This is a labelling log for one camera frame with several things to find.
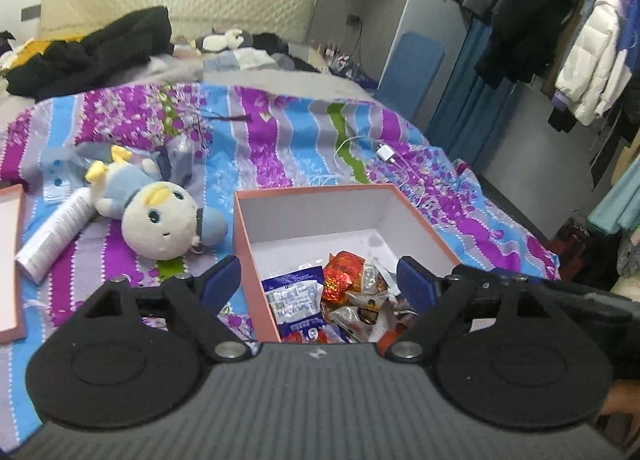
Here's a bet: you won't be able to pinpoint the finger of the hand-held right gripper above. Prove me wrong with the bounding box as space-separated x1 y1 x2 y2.
451 264 532 287

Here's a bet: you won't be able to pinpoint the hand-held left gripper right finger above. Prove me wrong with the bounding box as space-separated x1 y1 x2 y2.
389 256 557 363

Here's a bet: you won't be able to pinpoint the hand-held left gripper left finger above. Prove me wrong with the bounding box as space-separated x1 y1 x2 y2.
81 256 252 364

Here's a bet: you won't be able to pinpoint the clear packet of brown snacks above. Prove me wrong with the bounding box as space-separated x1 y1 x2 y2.
349 265 402 309

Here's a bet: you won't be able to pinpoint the dark red snack packet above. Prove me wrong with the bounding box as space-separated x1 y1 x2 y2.
376 326 409 357

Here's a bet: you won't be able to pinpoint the clear packet with dark label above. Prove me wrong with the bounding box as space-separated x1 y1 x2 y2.
327 304 397 344

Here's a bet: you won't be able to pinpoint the small red snack packet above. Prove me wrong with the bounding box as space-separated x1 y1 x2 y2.
322 250 372 304

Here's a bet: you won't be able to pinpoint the blue white snack packet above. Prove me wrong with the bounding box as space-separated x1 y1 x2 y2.
261 264 327 342

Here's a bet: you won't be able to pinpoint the pink cardboard box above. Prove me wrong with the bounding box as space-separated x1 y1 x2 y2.
233 183 462 344

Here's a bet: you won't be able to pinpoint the person's right hand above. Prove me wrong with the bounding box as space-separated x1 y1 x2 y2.
597 381 640 417

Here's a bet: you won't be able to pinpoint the red and black bag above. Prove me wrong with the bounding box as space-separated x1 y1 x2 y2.
554 216 602 282

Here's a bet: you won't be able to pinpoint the blue and white plush doll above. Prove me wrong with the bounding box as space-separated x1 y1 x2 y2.
84 144 229 262

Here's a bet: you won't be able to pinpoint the grey plastic bag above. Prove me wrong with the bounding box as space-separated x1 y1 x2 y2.
159 136 207 187

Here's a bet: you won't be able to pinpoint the teal cloth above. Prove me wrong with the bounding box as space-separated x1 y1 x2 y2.
586 159 640 237

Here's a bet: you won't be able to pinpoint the floral striped quilt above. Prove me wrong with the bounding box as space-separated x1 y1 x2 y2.
0 81 562 457

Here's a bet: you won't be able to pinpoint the white tube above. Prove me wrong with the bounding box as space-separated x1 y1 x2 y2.
14 186 99 284

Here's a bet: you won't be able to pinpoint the blue curtain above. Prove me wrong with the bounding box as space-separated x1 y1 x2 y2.
424 19 502 182

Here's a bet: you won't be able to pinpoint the clear bag with blue dots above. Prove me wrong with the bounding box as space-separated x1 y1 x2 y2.
39 144 89 204

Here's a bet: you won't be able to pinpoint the blue padded board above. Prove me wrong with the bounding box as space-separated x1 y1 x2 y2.
374 31 447 124

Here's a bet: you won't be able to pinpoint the pink box lid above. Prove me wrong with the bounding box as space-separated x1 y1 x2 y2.
0 183 29 346

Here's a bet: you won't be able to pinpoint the grey bed sheet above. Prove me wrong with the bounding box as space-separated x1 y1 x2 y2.
200 66 377 102

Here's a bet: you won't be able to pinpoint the folded light clothes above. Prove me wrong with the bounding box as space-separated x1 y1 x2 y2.
201 46 297 74

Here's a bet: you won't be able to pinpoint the row of small bottles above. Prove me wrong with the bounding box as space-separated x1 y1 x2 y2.
319 41 362 77

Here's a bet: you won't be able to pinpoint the black and white plush toy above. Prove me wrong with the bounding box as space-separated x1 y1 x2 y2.
194 26 257 53

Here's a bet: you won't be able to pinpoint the white puffer jacket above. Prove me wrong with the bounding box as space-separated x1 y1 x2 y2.
554 0 637 127

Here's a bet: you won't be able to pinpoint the black jacket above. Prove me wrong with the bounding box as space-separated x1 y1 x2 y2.
6 5 174 102

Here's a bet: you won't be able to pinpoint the black hanging coat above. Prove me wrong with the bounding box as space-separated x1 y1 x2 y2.
474 0 577 89

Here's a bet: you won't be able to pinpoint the yellow cloth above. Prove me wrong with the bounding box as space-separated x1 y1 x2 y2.
9 36 82 69

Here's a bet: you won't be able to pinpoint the white charger with cable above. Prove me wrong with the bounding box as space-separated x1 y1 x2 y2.
333 136 427 212

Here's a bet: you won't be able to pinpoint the black tassel cord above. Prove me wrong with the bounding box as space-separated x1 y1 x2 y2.
201 111 252 123

